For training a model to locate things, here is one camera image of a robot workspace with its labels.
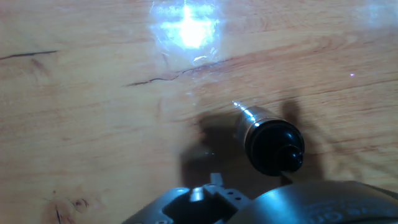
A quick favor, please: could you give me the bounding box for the clear glass jar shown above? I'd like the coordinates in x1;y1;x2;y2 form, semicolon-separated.
233;101;282;150

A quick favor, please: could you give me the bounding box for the large wooden board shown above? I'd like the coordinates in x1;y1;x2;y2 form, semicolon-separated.
0;0;398;224

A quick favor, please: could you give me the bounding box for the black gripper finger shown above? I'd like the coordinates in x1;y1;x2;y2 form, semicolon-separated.
123;172;252;224

